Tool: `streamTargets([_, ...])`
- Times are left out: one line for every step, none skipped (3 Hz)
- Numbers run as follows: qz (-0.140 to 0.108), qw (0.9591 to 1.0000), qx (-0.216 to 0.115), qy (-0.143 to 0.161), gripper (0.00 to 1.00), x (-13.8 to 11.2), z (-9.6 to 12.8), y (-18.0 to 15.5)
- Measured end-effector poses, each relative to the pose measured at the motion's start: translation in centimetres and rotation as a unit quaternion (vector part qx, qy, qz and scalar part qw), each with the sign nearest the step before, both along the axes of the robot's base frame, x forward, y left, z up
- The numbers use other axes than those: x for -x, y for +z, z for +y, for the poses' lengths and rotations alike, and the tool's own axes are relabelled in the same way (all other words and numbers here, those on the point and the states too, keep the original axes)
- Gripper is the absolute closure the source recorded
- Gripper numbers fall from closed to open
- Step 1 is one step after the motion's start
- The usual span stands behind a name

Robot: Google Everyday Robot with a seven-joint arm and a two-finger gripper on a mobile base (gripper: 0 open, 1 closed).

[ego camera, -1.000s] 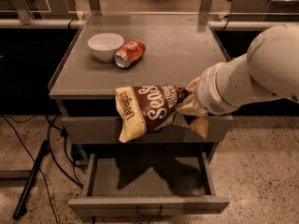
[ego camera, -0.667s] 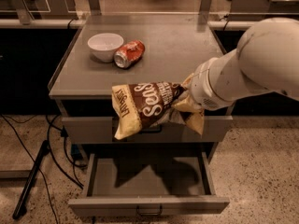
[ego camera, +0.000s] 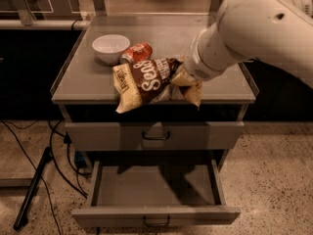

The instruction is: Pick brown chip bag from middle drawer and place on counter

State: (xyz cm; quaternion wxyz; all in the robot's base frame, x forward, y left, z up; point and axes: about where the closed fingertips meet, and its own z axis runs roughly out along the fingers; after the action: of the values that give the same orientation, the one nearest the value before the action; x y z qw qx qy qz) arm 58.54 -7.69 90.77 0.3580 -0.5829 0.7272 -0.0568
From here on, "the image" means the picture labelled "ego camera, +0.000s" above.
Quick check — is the brown chip bag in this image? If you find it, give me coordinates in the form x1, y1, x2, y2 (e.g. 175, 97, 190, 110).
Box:
113, 58, 202, 114

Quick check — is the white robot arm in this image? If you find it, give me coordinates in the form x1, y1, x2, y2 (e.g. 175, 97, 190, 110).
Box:
183, 0, 313, 87

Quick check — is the grey drawer cabinet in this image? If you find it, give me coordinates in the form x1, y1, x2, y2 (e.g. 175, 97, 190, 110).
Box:
49, 13, 260, 228

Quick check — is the closed upper drawer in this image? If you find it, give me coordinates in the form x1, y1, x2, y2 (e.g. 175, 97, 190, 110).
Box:
66, 121, 244, 152

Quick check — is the open middle drawer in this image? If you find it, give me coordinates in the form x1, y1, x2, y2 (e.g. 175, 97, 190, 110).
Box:
72, 151, 241, 227

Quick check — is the orange soda can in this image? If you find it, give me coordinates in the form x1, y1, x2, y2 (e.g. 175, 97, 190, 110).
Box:
119, 42, 153, 64

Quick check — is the white bowl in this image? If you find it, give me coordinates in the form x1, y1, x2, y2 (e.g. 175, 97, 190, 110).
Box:
92, 34, 130, 65

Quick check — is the black bar on floor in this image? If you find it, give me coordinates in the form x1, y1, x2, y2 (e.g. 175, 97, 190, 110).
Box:
13, 147, 52, 231

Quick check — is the black upper drawer handle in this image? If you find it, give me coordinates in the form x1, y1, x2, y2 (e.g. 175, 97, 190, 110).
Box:
142, 131, 171, 141

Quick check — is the black drawer handle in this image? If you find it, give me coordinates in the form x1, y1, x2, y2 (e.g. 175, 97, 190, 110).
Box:
143, 215, 171, 228
142, 131, 171, 141

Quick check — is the right metal post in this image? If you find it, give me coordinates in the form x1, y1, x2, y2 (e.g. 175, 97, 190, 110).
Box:
207, 0, 223, 25

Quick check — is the black middle drawer handle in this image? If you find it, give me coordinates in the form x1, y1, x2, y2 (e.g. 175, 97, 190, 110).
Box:
143, 215, 171, 228

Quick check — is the far left metal post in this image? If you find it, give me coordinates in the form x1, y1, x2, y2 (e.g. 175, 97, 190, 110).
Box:
13, 0, 35, 25

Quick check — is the black floor cable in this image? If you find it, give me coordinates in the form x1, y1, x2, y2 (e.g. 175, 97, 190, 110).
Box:
0, 118, 63, 235

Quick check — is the white horizontal rail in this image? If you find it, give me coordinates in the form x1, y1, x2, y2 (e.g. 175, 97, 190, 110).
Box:
0, 20, 90, 30

